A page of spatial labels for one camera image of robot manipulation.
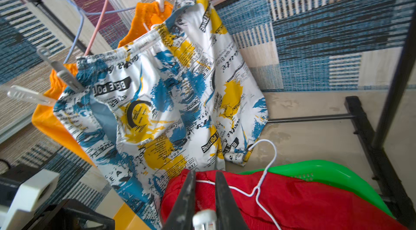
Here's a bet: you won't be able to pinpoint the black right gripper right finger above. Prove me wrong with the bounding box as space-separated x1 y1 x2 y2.
215 171 249 230

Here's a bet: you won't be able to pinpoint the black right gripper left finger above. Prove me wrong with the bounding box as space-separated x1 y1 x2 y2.
162 171 196 230

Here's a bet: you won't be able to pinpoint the red shorts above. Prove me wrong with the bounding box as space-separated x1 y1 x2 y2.
160 169 408 230

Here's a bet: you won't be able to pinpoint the white plastic hanger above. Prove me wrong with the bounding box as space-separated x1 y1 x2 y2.
194 138 283 230

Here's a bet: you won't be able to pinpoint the white blue patterned shorts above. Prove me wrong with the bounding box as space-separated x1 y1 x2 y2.
53 0 268 230

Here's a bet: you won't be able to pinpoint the pink wire hanger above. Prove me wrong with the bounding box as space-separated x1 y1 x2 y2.
83 0 183 57

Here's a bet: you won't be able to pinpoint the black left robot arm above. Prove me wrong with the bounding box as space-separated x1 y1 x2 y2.
1 165 115 230

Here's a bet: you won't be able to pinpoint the grey clothespin on patterned shorts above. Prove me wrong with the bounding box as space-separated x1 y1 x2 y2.
36 47 84 93

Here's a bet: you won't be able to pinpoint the white clothespin on orange shorts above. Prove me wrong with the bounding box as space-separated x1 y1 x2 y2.
1 85 56 106

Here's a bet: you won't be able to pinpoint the yellow plastic tray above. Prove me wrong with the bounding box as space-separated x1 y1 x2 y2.
113 204 150 230

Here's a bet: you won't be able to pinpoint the green plastic basket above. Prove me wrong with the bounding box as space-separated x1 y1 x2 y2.
238 160 394 218

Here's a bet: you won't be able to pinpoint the black clothes rack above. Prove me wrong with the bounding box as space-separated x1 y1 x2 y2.
12 0 416 227

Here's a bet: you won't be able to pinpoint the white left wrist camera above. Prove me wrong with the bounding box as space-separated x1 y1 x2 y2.
1 165 59 230

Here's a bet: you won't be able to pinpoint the blue wire hanger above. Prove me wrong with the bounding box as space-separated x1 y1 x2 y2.
40 0 137 65

